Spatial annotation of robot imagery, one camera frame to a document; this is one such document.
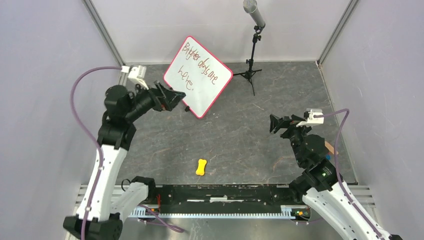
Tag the grey microphone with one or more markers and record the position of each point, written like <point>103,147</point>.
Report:
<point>251,8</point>

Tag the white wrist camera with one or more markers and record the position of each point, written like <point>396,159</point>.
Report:
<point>312,117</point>
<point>135,74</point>

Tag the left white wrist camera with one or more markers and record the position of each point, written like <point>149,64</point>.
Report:
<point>135,74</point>

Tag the black microphone tripod stand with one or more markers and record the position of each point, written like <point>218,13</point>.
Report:
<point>248,74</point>

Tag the slotted cable duct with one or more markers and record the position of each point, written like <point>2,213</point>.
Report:
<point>285,213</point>

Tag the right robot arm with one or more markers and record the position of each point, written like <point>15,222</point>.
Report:
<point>320,186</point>

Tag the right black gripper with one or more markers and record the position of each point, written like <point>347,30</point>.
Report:
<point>276,122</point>

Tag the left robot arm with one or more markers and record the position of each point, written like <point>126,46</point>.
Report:
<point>99,217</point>

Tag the pink framed whiteboard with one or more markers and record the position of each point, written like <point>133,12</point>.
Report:
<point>199,74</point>

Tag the yellow bone-shaped eraser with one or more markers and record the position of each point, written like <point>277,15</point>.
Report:
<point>201,166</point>

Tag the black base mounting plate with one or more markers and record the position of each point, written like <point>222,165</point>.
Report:
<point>222,198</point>

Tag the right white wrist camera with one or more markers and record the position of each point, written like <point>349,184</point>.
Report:
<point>312,117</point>

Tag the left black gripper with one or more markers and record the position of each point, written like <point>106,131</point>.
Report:
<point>164,98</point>

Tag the wooden block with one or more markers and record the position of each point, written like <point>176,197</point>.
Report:
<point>331,148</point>

